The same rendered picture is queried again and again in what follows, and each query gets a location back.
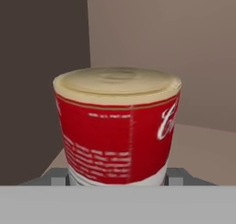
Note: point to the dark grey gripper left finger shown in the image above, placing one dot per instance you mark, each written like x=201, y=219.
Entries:
x=55, y=176

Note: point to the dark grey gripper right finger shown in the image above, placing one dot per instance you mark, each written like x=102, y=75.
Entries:
x=178, y=176

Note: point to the red and white soup can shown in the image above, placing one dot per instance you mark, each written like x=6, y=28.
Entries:
x=116, y=126

